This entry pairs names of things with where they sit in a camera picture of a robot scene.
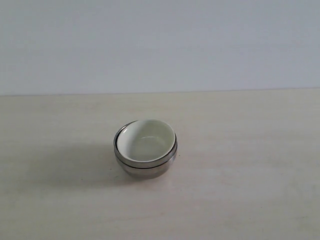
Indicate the white ceramic bowl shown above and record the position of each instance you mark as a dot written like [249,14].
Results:
[145,141]

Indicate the patterned stainless steel bowl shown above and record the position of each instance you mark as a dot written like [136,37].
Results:
[146,164]

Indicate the smooth stainless steel bowl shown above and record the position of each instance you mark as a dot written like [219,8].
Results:
[146,173]

